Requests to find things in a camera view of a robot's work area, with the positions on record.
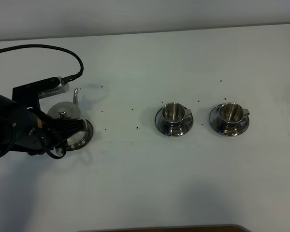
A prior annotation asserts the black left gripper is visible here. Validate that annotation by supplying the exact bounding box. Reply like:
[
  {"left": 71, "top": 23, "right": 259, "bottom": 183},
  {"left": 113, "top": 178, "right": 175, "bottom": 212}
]
[{"left": 0, "top": 108, "right": 86, "bottom": 155}]

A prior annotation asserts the steel cup saucer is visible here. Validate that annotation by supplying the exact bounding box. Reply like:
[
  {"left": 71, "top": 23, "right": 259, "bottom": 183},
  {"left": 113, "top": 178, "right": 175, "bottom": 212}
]
[
  {"left": 155, "top": 108, "right": 194, "bottom": 137},
  {"left": 209, "top": 104, "right": 250, "bottom": 136}
]

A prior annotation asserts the right stainless steel teacup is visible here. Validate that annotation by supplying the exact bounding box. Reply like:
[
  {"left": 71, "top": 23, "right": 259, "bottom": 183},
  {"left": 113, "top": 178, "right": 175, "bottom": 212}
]
[{"left": 218, "top": 102, "right": 250, "bottom": 128}]

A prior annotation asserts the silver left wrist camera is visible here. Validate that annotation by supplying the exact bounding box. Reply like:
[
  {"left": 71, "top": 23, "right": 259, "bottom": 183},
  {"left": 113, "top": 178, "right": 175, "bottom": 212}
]
[{"left": 12, "top": 77, "right": 69, "bottom": 110}]

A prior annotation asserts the left steel cup saucer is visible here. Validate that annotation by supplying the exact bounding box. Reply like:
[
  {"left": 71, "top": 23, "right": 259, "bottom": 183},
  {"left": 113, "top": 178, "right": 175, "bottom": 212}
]
[{"left": 155, "top": 108, "right": 194, "bottom": 137}]

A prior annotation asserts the left stainless steel teacup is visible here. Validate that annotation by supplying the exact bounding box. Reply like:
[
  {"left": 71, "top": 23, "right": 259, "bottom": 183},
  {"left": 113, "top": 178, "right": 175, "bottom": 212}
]
[{"left": 161, "top": 102, "right": 192, "bottom": 128}]

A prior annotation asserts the right steel cup saucer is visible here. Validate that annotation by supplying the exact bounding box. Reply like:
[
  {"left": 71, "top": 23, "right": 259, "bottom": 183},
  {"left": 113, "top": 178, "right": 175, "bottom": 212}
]
[{"left": 209, "top": 104, "right": 250, "bottom": 136}]

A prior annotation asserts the black braided left camera cable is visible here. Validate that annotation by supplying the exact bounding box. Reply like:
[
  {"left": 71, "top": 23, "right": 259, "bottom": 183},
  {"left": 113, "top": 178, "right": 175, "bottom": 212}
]
[{"left": 0, "top": 43, "right": 85, "bottom": 84}]

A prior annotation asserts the steel teapot saucer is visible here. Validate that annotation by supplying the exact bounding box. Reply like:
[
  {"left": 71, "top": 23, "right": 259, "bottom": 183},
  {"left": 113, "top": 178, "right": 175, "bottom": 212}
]
[{"left": 67, "top": 120, "right": 94, "bottom": 151}]

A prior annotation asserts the stainless steel teacup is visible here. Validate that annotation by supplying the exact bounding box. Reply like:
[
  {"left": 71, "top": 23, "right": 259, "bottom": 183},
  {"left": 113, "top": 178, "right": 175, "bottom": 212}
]
[
  {"left": 218, "top": 102, "right": 250, "bottom": 128},
  {"left": 161, "top": 102, "right": 192, "bottom": 128}
]

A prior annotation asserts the stainless steel teapot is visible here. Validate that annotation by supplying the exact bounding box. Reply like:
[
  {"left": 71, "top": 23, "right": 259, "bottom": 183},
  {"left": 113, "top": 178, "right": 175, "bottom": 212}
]
[{"left": 46, "top": 88, "right": 90, "bottom": 155}]

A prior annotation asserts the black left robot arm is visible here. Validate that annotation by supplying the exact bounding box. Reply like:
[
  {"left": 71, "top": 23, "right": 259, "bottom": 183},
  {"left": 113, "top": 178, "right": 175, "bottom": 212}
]
[{"left": 0, "top": 95, "right": 86, "bottom": 159}]

